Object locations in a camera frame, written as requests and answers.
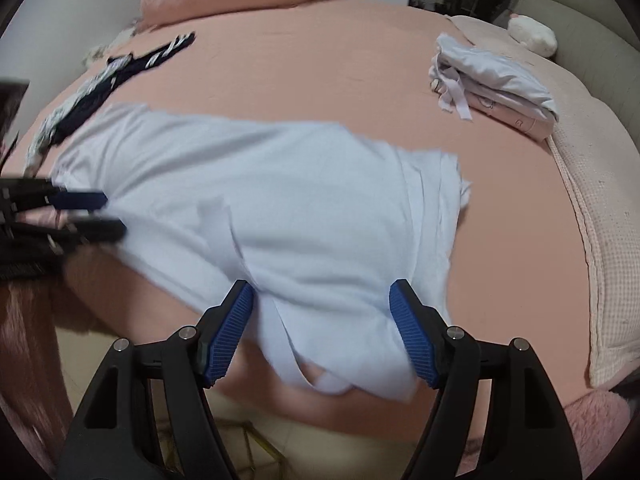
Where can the folded white garment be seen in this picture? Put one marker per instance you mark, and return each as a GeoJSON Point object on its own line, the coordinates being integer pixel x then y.
{"type": "Point", "coordinates": [500, 70]}

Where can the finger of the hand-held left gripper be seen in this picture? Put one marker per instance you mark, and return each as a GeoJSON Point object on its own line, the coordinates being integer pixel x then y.
{"type": "Point", "coordinates": [100, 230]}
{"type": "Point", "coordinates": [80, 200]}

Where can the white navy-trimmed T-shirt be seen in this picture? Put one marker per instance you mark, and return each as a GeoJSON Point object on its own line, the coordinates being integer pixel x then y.
{"type": "Point", "coordinates": [275, 210]}

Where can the navy striped garment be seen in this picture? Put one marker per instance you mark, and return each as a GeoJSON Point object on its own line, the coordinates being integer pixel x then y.
{"type": "Point", "coordinates": [125, 67]}

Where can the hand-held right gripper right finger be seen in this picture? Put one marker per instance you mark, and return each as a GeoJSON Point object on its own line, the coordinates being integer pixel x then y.
{"type": "Point", "coordinates": [417, 335]}

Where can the white printed garment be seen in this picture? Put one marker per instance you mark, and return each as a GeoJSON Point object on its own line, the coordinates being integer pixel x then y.
{"type": "Point", "coordinates": [45, 135]}

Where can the white plush toy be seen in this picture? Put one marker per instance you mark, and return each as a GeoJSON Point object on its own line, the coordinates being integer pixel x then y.
{"type": "Point", "coordinates": [532, 35]}

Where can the folded pale pink garment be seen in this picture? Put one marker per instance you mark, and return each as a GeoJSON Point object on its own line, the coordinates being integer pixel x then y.
{"type": "Point", "coordinates": [520, 120]}

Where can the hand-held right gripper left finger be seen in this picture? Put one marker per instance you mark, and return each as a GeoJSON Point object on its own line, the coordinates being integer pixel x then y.
{"type": "Point", "coordinates": [227, 335]}

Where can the cream waffle blanket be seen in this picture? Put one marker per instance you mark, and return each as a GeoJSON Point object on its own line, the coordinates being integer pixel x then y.
{"type": "Point", "coordinates": [610, 260]}

